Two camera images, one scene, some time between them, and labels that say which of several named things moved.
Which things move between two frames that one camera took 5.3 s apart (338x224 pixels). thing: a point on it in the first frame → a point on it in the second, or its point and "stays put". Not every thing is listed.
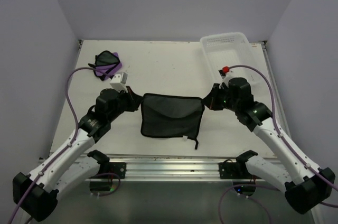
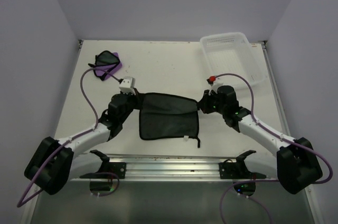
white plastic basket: x=228 y=49 stays put
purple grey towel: x=108 y=62 stays put
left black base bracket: x=117 y=168 stays put
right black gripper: x=210 y=100 → x=203 y=103
